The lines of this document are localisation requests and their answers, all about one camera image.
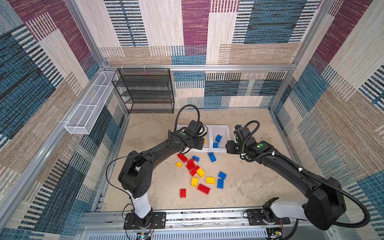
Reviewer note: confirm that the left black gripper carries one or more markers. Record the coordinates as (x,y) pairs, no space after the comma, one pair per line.
(200,144)

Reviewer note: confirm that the yellow lego lower middle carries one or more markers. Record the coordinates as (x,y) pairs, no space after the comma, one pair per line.
(194,182)

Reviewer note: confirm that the yellow lego cluster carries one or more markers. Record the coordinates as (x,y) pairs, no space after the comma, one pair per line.
(201,173)

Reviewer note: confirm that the white bin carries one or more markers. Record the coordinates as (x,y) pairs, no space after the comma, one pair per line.
(222,130)
(207,146)
(183,137)

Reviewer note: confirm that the middle white bin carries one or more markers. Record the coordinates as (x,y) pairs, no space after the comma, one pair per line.
(207,146)

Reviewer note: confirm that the small red lego bottom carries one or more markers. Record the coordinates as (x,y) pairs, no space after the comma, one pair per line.
(183,193)

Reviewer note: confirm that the black wire shelf rack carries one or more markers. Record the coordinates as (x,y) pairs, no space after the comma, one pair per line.
(145,90)

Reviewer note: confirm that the large red lego top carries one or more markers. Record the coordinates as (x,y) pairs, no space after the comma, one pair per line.
(182,158)

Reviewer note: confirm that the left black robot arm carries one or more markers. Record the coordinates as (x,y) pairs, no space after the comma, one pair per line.
(137,171)

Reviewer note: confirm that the left white bin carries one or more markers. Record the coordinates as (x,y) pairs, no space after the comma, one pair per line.
(183,137)

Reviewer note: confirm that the aluminium front rail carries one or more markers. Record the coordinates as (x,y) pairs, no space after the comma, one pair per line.
(199,224)

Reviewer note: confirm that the small blue lego top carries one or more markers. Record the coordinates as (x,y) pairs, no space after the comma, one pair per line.
(196,158)

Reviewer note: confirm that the red lego cluster upper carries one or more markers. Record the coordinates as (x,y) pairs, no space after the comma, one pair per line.
(191,164)

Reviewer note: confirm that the white wire mesh basket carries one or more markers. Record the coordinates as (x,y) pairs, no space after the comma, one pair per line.
(87,112)

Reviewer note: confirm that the right white bin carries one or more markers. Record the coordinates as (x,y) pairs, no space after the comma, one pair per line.
(222,130)

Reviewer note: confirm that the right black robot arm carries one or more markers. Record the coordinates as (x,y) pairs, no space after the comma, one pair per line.
(325,199)

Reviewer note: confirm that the yellow studded lego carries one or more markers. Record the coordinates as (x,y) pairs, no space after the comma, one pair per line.
(210,180)

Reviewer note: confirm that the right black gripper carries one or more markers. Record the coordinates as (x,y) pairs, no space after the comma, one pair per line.
(230,144)

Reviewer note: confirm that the large red lego bottom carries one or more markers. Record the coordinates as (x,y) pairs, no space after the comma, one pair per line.
(203,189)

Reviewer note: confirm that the large red lego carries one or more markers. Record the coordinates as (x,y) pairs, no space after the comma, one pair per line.
(203,189)
(182,158)

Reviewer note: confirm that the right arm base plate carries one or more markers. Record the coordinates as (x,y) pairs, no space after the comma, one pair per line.
(261,217)

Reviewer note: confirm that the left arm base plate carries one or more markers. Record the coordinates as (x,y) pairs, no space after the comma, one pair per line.
(153,220)

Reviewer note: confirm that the red lego long cluster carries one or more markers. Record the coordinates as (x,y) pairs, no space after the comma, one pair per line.
(194,171)

